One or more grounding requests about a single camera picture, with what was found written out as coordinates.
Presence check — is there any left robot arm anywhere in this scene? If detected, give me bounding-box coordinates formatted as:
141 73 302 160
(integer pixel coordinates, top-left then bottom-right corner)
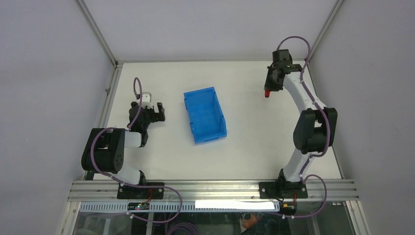
81 101 165 199

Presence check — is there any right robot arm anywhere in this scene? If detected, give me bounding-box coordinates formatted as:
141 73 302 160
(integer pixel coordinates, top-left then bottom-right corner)
264 62 338 198

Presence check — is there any blue plastic bin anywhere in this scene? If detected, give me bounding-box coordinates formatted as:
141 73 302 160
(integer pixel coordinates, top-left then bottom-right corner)
184 87 228 144

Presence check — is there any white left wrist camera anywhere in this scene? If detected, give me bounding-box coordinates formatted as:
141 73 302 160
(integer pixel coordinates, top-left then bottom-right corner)
140 92 154 109

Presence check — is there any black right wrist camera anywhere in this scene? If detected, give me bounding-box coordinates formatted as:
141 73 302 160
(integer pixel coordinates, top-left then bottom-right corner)
272 49 293 66

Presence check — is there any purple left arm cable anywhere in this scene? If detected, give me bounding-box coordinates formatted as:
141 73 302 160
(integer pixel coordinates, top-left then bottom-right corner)
90 77 200 235

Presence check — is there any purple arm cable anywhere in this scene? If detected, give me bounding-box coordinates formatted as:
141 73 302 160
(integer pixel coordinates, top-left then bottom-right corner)
276 36 331 218
90 77 200 235

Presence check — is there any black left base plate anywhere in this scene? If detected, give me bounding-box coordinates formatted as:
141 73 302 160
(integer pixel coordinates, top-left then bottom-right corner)
116 182 164 200

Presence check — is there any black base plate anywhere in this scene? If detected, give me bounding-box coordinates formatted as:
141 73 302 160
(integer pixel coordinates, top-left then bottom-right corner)
116 182 164 200
258 181 308 199

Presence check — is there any white slotted cable duct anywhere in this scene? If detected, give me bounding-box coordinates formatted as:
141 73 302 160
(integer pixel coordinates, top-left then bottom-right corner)
79 200 280 213

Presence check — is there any aluminium right frame post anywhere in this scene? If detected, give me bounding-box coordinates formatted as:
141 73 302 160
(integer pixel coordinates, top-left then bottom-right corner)
305 0 345 61

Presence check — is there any aluminium frame post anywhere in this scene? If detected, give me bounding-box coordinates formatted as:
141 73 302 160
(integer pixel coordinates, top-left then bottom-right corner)
75 0 118 67
305 0 345 61

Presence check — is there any aluminium front rail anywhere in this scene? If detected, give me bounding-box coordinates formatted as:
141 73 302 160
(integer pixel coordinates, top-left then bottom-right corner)
68 179 360 202

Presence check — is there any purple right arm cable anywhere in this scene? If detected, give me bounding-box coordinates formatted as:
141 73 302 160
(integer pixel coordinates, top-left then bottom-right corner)
276 36 331 218

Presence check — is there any aluminium left frame post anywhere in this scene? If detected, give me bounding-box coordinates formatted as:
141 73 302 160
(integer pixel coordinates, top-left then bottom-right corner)
75 0 118 67

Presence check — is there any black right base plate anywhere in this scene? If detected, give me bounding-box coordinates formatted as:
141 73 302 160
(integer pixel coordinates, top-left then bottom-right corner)
258 181 308 199

